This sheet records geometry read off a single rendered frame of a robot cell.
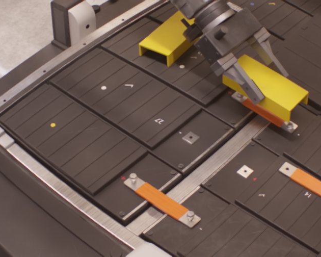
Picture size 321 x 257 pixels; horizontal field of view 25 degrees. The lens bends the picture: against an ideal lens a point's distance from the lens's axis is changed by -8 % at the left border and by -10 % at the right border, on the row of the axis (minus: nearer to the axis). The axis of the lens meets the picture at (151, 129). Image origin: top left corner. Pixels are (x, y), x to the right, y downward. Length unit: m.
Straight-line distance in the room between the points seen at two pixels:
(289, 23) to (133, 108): 0.44
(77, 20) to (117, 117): 0.37
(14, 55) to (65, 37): 1.52
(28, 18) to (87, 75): 2.02
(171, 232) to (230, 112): 0.30
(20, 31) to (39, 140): 2.06
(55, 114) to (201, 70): 0.30
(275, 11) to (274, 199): 0.57
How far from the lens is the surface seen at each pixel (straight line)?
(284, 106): 1.32
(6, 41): 3.37
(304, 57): 1.54
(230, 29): 1.34
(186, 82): 1.46
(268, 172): 1.30
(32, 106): 1.44
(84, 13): 1.70
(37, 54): 1.78
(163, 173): 1.31
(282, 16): 1.67
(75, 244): 1.08
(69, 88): 1.47
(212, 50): 1.32
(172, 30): 1.54
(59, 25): 1.75
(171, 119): 1.38
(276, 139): 1.37
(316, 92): 1.45
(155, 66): 1.50
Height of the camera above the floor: 1.96
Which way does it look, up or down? 44 degrees down
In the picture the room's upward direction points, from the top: 3 degrees counter-clockwise
